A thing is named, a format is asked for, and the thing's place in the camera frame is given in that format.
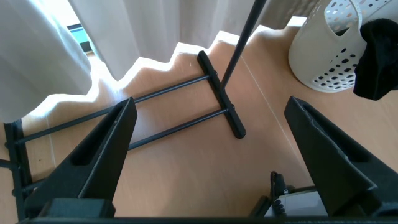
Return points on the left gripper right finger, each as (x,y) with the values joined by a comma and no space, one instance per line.
(335,183)

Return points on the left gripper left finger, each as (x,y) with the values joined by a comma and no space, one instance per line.
(102,174)

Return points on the white laundry basket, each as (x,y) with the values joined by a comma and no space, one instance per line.
(317,53)

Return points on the black clothes rack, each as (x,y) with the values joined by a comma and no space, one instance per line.
(222,93)

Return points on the black garment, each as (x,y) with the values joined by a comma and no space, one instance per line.
(377,62)

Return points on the window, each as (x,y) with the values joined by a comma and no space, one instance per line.
(79,34)

